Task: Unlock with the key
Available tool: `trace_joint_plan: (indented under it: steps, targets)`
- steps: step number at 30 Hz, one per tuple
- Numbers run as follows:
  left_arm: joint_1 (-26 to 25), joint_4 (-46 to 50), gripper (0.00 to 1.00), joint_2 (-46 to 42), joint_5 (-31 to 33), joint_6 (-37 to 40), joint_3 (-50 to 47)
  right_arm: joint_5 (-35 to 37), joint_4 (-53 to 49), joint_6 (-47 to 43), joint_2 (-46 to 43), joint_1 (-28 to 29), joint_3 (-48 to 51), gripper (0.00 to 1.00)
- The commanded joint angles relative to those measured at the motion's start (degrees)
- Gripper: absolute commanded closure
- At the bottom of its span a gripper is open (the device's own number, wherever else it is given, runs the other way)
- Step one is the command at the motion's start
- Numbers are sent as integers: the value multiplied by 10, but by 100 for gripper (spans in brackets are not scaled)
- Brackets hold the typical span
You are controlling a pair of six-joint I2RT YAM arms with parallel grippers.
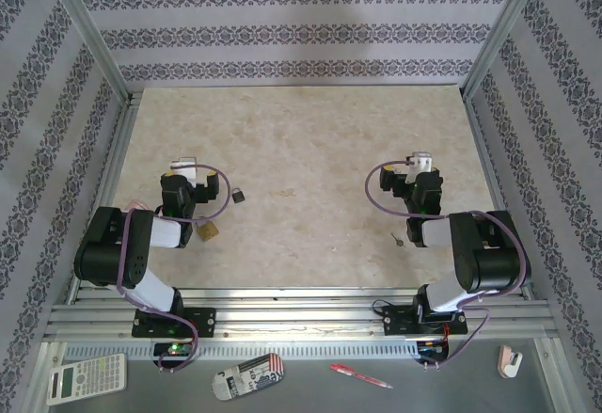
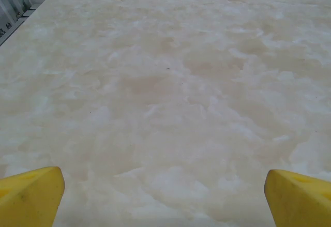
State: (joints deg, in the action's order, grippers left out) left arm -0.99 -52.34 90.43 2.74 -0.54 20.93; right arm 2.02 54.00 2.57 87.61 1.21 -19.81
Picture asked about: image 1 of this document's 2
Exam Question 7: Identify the brass padlock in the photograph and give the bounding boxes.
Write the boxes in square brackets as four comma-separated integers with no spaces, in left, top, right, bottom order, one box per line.
[196,217,220,244]

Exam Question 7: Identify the pink white correction tape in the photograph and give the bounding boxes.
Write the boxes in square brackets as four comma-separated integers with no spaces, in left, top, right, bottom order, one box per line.
[497,344,524,380]

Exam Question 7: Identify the printed pencil case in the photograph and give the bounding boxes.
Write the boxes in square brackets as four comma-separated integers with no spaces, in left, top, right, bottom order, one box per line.
[211,353,286,403]

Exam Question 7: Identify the red pen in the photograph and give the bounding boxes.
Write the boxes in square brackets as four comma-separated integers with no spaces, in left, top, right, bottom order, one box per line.
[329,363,394,389]

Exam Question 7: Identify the white scientific calculator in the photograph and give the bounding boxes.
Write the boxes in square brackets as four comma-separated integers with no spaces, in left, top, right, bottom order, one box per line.
[45,353,128,406]

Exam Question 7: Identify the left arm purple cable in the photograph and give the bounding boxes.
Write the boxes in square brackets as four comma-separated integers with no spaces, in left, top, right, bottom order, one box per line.
[116,162,232,373]

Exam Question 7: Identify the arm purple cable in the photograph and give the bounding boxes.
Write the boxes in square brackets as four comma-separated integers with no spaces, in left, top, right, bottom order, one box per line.
[116,162,232,373]
[366,158,529,371]

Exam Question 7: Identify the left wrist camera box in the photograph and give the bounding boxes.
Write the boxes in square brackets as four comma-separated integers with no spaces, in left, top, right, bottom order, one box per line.
[169,155,199,184]

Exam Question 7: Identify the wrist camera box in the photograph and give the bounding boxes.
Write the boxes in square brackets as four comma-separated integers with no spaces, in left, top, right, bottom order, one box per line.
[405,151,435,184]
[169,155,199,184]

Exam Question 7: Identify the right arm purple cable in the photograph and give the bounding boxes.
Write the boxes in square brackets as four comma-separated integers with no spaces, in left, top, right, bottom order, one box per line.
[366,158,529,371]

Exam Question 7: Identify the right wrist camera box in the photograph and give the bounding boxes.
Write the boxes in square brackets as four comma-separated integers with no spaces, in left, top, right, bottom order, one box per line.
[405,151,435,184]

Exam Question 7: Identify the aluminium side rail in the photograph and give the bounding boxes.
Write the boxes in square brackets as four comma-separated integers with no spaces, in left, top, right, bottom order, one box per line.
[68,92,142,294]
[463,92,537,301]

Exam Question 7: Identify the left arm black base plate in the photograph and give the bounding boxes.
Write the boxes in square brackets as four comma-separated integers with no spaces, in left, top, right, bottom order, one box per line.
[131,308,216,339]

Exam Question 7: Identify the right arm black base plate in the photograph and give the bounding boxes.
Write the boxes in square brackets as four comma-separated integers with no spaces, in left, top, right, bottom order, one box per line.
[381,304,467,338]

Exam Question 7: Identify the aluminium rail beam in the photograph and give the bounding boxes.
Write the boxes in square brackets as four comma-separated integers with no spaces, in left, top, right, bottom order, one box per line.
[44,285,559,342]

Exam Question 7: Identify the aluminium frame post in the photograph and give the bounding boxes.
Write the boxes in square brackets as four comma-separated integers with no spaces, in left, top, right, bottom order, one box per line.
[40,0,132,103]
[462,0,550,99]

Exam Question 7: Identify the grey slotted cable duct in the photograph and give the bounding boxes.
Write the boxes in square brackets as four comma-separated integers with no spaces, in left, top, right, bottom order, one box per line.
[63,341,420,360]

